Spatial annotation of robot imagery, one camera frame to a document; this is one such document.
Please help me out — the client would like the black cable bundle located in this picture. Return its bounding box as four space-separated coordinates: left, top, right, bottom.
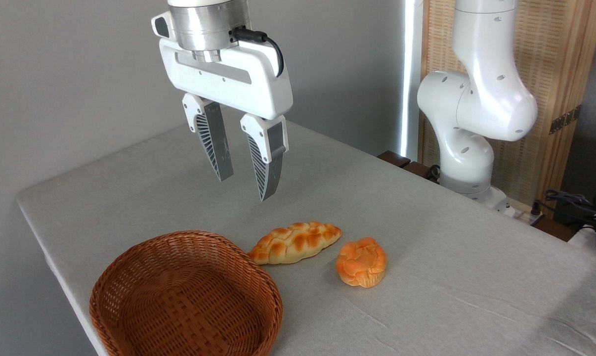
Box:
530 189 596 234

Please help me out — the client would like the brown wicker basket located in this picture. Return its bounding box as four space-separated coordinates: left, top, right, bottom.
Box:
89 230 284 356

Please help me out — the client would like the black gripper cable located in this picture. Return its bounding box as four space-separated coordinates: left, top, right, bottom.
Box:
230 27 285 78

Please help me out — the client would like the brass screen hinge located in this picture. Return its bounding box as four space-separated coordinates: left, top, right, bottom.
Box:
549 105 582 135

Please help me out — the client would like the long braided bread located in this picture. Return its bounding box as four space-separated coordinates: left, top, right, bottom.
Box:
248 221 342 266

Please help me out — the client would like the dark brown wooden block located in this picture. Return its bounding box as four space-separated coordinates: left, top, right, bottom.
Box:
377 150 411 169
402 161 440 183

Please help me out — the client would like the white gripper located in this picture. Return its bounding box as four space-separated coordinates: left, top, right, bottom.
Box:
151 11 294 202

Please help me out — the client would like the round orange bread bun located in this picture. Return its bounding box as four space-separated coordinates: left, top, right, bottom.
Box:
336 237 387 288

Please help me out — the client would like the grey tablecloth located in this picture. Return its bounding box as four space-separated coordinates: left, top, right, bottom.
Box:
15 105 596 356

